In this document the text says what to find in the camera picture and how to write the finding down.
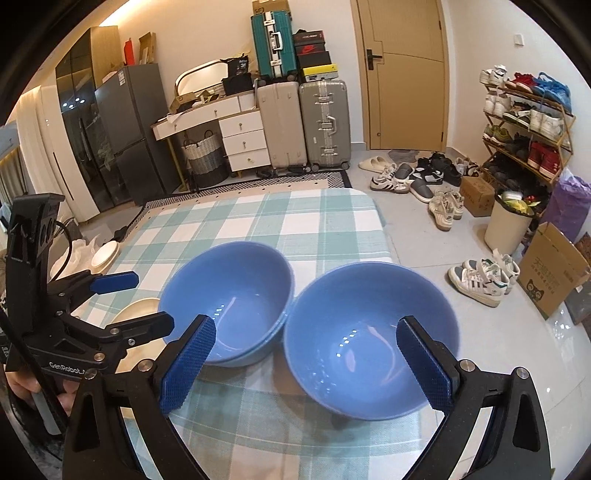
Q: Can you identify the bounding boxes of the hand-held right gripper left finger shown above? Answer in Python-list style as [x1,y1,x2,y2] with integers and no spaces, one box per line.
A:
[62,315,218,480]

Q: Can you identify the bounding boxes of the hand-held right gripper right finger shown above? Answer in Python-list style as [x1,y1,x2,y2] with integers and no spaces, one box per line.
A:
[396,316,552,480]

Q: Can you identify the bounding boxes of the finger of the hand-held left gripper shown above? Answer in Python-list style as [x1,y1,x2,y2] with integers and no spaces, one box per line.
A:
[64,311,175,365]
[47,270,140,313]

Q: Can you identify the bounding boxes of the large cream plate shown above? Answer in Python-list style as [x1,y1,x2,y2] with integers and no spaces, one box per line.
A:
[111,298,168,370]

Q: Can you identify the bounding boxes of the blue plastic bowl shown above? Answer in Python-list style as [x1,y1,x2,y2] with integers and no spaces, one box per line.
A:
[158,241,296,363]
[283,261,461,422]
[198,277,296,368]

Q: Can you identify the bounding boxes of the person's left hand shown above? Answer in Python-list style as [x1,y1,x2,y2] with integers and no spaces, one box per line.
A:
[6,369,78,416]

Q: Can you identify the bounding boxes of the white plastic bag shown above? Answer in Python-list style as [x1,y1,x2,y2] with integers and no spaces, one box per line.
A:
[48,237,100,282]

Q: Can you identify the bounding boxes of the white green high-top sneaker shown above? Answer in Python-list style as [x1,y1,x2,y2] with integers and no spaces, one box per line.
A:
[447,265,504,308]
[463,249,521,296]

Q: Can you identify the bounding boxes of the white glossy cabinet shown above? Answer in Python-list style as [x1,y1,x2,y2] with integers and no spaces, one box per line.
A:
[18,85,100,222]

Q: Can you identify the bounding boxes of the grey refrigerator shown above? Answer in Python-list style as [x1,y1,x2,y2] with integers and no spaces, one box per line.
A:
[95,64,181,208]

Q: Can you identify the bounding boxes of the teal white checkered tablecloth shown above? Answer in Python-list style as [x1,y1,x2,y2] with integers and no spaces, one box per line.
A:
[69,188,462,480]

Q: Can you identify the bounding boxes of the woven laundry basket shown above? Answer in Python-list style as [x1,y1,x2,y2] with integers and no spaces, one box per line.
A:
[181,130,230,188]

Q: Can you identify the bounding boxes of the large printed cardboard box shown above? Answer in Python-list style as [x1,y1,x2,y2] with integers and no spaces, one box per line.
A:
[517,222,591,320]

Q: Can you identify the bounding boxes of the white trash bin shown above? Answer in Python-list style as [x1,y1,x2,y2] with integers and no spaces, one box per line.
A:
[484,190,534,254]

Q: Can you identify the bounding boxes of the black glass cabinet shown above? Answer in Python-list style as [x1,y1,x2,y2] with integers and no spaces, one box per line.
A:
[55,25,121,222]

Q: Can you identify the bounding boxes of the small cardboard box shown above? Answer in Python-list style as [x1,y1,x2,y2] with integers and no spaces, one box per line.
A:
[459,176,496,217]

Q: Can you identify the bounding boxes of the heap of loose shoes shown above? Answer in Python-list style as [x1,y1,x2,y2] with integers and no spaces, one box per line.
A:
[359,151,481,232]

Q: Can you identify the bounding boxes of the patterned grey rug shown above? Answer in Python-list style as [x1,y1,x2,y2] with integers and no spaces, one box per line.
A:
[145,168,354,208]

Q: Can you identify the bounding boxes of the white vanity dresser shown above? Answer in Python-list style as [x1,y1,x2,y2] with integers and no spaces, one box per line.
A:
[152,90,271,178]

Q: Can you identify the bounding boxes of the purple bag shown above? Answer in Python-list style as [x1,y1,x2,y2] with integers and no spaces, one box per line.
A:
[538,168,591,250]

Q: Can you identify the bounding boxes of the oval vanity mirror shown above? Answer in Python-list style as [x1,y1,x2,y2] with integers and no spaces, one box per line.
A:
[175,60,232,100]

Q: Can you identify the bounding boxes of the beige suitcase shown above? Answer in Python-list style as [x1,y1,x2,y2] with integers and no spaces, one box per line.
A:
[256,79,308,171]

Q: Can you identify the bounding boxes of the black bag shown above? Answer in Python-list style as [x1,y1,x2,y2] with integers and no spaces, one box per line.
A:
[221,54,259,95]

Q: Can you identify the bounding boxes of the silver suitcase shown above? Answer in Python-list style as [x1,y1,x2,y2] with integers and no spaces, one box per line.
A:
[298,79,352,172]

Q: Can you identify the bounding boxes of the wooden shoe rack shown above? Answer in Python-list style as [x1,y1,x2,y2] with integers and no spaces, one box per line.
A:
[480,69,575,185]

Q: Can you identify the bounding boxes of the rows of assorted shoes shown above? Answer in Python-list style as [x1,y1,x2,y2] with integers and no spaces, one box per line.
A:
[480,65,573,183]

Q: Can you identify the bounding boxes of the tan wooden door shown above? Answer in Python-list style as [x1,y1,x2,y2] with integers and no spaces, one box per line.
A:
[351,0,448,152]

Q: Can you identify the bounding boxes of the teal suitcase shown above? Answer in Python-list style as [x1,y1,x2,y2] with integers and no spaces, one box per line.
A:
[250,10,298,80]

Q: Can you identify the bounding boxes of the yellow black shoe box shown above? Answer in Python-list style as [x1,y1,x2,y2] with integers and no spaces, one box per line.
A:
[301,65,334,84]

